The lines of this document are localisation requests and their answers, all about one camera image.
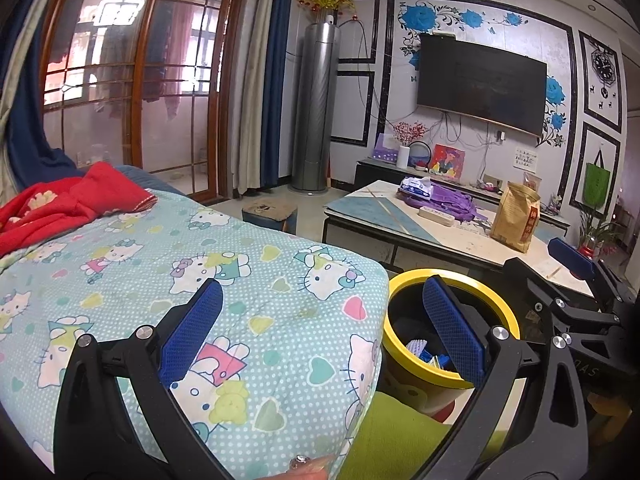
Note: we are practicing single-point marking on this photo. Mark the white power strip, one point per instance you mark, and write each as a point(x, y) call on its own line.
point(436, 215)

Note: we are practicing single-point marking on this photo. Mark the blue white tissue pack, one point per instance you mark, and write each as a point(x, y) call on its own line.
point(415, 187)

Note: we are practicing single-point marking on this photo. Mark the white paper wall notice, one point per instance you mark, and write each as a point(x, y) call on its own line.
point(526, 158)

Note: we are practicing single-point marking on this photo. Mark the round framed ornament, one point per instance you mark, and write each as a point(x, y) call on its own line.
point(420, 156)

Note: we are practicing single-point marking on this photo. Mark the potted plant red pot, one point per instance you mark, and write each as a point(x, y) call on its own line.
point(595, 240)

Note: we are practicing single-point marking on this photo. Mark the white vase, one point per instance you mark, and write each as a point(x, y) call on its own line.
point(403, 156)

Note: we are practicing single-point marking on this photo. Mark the red artificial flower branches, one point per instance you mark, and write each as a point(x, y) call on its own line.
point(409, 132)

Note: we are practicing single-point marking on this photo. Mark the purple box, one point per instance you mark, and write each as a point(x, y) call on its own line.
point(385, 149)

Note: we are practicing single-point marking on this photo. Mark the red printed blanket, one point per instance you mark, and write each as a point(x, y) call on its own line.
point(75, 200)

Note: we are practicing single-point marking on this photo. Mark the small blue padded stool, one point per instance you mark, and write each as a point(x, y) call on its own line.
point(267, 212)

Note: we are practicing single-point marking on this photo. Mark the beige curtain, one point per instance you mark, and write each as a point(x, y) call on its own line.
point(15, 60)
point(252, 110)

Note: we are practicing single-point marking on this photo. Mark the yellow rimmed black bin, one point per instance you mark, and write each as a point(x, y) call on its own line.
point(492, 300)

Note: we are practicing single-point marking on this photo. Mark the dark television cabinet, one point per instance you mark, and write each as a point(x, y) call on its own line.
point(370, 167)

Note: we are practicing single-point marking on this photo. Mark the lavender foam fruit net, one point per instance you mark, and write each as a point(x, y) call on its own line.
point(415, 349)

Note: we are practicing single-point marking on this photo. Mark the dark blue curtain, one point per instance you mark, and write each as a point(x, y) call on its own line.
point(30, 125)
point(277, 85)

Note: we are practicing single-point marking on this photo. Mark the green tote bag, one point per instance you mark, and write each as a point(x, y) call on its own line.
point(597, 180)

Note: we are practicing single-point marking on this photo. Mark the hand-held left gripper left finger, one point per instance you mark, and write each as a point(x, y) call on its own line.
point(192, 332)

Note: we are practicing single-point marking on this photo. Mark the silver tower air conditioner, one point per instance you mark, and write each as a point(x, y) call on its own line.
point(315, 110)

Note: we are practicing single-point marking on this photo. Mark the purple backpack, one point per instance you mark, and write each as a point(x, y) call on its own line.
point(445, 200)

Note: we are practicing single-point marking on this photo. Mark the cartoon cat printed blanket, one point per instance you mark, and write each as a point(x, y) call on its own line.
point(150, 240)

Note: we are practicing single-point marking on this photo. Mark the black wall clock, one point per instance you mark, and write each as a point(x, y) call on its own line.
point(603, 67)

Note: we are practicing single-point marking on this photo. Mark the wall mounted black television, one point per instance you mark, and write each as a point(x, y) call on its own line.
point(480, 85)

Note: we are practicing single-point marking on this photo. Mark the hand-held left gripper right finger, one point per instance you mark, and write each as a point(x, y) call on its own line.
point(452, 320)

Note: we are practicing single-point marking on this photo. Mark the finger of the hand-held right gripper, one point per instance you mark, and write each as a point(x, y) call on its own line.
point(525, 280)
point(567, 252)

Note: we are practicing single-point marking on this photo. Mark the blue plastic piece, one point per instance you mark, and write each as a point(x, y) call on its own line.
point(435, 362)

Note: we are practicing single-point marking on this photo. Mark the wooden framed glass sliding door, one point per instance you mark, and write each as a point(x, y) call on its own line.
point(135, 60)

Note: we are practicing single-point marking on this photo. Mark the blue white coffee table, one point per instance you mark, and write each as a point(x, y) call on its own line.
point(370, 207)

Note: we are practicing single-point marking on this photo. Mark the brown paper bag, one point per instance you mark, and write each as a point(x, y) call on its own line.
point(515, 220)

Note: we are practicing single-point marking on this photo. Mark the colourful painting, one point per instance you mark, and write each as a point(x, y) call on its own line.
point(446, 161)

